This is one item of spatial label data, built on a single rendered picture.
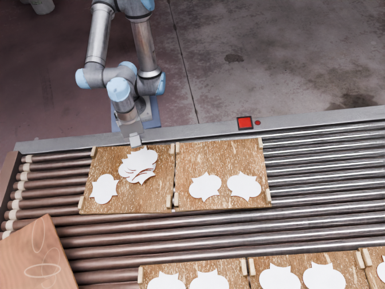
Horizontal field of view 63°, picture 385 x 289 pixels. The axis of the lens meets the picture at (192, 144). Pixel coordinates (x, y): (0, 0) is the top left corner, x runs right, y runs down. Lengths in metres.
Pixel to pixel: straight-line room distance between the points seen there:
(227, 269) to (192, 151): 0.56
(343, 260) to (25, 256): 1.19
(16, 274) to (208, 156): 0.90
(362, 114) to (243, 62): 1.79
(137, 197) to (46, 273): 0.45
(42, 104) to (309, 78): 2.61
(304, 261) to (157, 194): 0.65
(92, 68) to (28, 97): 2.42
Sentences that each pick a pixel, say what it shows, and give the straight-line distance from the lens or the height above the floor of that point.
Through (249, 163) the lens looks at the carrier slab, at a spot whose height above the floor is 0.94.
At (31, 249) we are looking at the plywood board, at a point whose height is 1.04.
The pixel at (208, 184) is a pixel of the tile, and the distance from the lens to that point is 1.39.
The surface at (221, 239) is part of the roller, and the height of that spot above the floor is 0.92.
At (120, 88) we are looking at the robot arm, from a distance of 1.09.
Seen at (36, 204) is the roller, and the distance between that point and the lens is 1.63.
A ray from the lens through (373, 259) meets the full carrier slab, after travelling 1.39.
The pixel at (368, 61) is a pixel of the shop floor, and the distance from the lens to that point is 3.54.
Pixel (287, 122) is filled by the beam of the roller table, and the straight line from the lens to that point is 1.64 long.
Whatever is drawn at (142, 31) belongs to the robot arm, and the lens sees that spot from 1.47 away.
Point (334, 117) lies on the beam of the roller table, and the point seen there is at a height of 0.92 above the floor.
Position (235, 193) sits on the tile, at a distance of 1.37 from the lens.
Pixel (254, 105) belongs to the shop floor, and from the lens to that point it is 2.91.
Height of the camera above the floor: 2.18
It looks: 55 degrees down
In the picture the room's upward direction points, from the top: 10 degrees counter-clockwise
